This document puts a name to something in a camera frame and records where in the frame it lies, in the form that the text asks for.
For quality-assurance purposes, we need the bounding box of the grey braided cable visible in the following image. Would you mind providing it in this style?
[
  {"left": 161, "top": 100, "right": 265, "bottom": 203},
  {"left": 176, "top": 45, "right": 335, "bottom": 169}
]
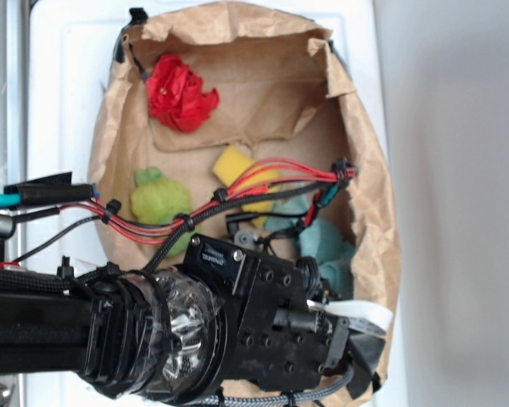
[{"left": 190, "top": 365, "right": 355, "bottom": 407}]

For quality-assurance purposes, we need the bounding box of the yellow sponge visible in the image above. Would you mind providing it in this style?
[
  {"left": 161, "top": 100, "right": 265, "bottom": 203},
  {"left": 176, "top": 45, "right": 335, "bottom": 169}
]
[{"left": 212, "top": 146, "right": 282, "bottom": 213}]

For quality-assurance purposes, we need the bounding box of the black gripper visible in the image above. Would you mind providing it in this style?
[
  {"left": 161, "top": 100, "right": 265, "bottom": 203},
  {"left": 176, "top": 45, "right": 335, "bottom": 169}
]
[{"left": 182, "top": 234, "right": 349, "bottom": 392}]

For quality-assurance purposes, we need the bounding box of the silver corner bracket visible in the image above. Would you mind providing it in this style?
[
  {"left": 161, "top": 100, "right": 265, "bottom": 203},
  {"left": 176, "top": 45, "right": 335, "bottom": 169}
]
[{"left": 0, "top": 375, "right": 20, "bottom": 407}]

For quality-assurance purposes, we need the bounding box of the brown paper bag bin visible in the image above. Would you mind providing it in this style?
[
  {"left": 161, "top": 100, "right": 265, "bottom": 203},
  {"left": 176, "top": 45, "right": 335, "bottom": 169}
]
[{"left": 87, "top": 0, "right": 402, "bottom": 407}]

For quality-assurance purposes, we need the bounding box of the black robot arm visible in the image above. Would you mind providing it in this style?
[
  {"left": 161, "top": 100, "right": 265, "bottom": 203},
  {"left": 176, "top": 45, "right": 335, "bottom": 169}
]
[{"left": 0, "top": 235, "right": 353, "bottom": 406}]

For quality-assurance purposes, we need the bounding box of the red and black cable bundle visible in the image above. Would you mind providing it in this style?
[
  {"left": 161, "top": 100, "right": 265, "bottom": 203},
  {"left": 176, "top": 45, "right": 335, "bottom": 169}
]
[{"left": 0, "top": 156, "right": 360, "bottom": 272}]

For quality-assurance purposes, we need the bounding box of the white tray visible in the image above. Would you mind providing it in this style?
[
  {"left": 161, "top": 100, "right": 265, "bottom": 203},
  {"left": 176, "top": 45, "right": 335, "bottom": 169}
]
[{"left": 25, "top": 1, "right": 412, "bottom": 406}]

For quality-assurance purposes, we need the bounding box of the aluminium frame rail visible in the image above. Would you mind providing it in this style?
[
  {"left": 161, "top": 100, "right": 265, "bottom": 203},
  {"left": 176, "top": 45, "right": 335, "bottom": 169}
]
[{"left": 0, "top": 0, "right": 31, "bottom": 407}]

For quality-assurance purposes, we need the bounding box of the teal knitted cloth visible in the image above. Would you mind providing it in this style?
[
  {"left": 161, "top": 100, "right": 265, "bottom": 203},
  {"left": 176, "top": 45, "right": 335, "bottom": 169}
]
[{"left": 264, "top": 195, "right": 355, "bottom": 300}]

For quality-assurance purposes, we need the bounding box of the green plush toy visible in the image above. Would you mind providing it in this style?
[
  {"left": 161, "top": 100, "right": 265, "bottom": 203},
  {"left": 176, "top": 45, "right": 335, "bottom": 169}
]
[{"left": 130, "top": 166, "right": 204, "bottom": 258}]

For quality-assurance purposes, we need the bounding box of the white flat ribbon cable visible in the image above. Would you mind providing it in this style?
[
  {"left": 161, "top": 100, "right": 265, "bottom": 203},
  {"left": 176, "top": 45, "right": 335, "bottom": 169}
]
[{"left": 307, "top": 298, "right": 394, "bottom": 338}]

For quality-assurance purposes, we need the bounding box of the crumpled red cloth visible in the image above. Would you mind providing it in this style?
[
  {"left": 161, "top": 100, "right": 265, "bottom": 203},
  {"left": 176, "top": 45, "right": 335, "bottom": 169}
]
[{"left": 146, "top": 54, "right": 220, "bottom": 133}]

